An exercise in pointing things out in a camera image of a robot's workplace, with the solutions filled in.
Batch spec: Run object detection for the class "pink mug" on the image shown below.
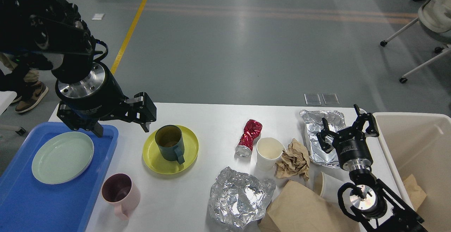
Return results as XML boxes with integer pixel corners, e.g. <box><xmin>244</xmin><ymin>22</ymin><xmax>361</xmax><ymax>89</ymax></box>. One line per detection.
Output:
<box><xmin>100</xmin><ymin>173</ymin><xmax>141</xmax><ymax>220</ymax></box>

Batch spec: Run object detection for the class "person in khaki trousers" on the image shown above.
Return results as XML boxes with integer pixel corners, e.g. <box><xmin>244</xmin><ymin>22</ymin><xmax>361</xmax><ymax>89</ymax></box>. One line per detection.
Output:
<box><xmin>0</xmin><ymin>53</ymin><xmax>49</xmax><ymax>114</ymax></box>

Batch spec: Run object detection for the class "tipped white paper cup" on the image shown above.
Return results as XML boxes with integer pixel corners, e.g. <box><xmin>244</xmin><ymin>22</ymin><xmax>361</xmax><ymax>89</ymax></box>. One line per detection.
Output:
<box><xmin>314</xmin><ymin>172</ymin><xmax>345</xmax><ymax>205</ymax></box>

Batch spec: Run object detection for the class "brown paper bag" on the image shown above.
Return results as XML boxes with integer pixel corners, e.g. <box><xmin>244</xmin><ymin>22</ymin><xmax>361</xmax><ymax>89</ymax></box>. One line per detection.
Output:
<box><xmin>258</xmin><ymin>180</ymin><xmax>360</xmax><ymax>232</ymax></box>

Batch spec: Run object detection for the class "crumpled aluminium foil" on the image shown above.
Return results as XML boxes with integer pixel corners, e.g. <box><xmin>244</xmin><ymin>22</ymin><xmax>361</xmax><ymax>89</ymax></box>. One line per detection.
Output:
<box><xmin>207</xmin><ymin>167</ymin><xmax>277</xmax><ymax>232</ymax></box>

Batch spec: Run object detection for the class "crumpled brown paper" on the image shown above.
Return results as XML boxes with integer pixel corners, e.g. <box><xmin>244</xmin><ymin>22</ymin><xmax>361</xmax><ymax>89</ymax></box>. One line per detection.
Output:
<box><xmin>276</xmin><ymin>138</ymin><xmax>310</xmax><ymax>182</ymax></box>

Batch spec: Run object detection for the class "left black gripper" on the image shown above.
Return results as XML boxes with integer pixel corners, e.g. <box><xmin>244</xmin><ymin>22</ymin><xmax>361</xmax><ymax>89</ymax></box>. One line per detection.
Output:
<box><xmin>55</xmin><ymin>62</ymin><xmax>157</xmax><ymax>138</ymax></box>

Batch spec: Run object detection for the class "white office chair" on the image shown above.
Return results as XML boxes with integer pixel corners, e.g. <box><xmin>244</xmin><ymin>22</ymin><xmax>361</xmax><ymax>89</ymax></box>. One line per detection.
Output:
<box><xmin>380</xmin><ymin>0</ymin><xmax>451</xmax><ymax>84</ymax></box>

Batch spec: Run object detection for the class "brown paper in bin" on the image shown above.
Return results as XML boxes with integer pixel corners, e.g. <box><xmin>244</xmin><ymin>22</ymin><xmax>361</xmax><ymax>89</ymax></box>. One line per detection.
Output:
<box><xmin>402</xmin><ymin>174</ymin><xmax>427</xmax><ymax>211</ymax></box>

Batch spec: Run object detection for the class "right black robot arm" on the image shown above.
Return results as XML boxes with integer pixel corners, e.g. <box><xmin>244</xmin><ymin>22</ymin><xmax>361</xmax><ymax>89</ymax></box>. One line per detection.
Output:
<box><xmin>316</xmin><ymin>104</ymin><xmax>426</xmax><ymax>232</ymax></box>

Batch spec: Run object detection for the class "dark teal mug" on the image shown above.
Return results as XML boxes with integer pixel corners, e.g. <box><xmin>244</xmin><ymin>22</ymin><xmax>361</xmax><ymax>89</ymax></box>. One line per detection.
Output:
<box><xmin>155</xmin><ymin>125</ymin><xmax>185</xmax><ymax>164</ymax></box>

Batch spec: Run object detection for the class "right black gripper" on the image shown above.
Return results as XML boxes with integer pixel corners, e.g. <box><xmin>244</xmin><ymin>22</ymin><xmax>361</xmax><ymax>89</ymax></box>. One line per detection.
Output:
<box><xmin>316</xmin><ymin>104</ymin><xmax>379</xmax><ymax>171</ymax></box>

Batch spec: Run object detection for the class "floor socket plate right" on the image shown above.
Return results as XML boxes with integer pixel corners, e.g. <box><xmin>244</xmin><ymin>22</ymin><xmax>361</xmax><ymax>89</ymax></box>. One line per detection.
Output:
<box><xmin>322</xmin><ymin>93</ymin><xmax>340</xmax><ymax>106</ymax></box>

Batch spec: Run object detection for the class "aluminium foil tray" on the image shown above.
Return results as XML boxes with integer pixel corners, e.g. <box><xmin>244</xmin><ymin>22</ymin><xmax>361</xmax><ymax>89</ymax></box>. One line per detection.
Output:
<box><xmin>299</xmin><ymin>110</ymin><xmax>346</xmax><ymax>168</ymax></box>

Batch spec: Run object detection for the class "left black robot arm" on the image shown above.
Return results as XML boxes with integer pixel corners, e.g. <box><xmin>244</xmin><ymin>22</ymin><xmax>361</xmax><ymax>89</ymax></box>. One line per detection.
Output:
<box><xmin>1</xmin><ymin>0</ymin><xmax>157</xmax><ymax>137</ymax></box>

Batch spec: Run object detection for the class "pale green plate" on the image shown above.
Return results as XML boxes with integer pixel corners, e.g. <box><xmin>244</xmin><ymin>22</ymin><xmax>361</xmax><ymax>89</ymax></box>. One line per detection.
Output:
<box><xmin>32</xmin><ymin>132</ymin><xmax>94</xmax><ymax>184</ymax></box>

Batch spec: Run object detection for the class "white side table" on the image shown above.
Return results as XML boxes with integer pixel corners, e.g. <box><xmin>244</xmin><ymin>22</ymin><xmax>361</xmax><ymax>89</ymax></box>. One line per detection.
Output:
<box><xmin>0</xmin><ymin>91</ymin><xmax>27</xmax><ymax>136</ymax></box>

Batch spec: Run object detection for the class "floor socket plate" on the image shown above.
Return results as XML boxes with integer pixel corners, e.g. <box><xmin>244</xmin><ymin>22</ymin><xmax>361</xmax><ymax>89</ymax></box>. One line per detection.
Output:
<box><xmin>304</xmin><ymin>93</ymin><xmax>322</xmax><ymax>106</ymax></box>
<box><xmin>322</xmin><ymin>93</ymin><xmax>340</xmax><ymax>106</ymax></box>

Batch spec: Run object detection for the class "crushed red can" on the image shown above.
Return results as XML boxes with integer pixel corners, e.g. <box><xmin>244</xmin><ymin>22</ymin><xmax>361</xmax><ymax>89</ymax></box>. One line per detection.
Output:
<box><xmin>235</xmin><ymin>119</ymin><xmax>262</xmax><ymax>158</ymax></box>

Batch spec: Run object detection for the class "beige plastic bin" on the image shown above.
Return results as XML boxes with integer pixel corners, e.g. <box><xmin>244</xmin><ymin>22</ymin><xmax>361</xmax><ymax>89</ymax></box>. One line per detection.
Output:
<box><xmin>374</xmin><ymin>113</ymin><xmax>451</xmax><ymax>232</ymax></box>

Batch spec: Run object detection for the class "yellow plate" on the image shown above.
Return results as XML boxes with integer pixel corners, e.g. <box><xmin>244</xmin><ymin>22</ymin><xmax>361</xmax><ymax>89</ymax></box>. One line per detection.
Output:
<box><xmin>142</xmin><ymin>125</ymin><xmax>199</xmax><ymax>175</ymax></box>

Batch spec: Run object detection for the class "floor socket plate left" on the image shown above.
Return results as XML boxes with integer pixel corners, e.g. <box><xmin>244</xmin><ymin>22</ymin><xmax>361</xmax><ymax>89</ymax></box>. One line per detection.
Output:
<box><xmin>304</xmin><ymin>93</ymin><xmax>322</xmax><ymax>106</ymax></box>

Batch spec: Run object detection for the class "white floor marker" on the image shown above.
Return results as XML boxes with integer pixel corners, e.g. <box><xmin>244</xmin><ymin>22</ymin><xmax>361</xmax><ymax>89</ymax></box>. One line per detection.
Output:
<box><xmin>91</xmin><ymin>13</ymin><xmax>105</xmax><ymax>20</ymax></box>

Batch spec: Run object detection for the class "blue plastic tray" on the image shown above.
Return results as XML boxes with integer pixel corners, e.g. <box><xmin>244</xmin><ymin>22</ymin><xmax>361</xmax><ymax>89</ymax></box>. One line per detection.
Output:
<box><xmin>0</xmin><ymin>122</ymin><xmax>119</xmax><ymax>232</ymax></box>

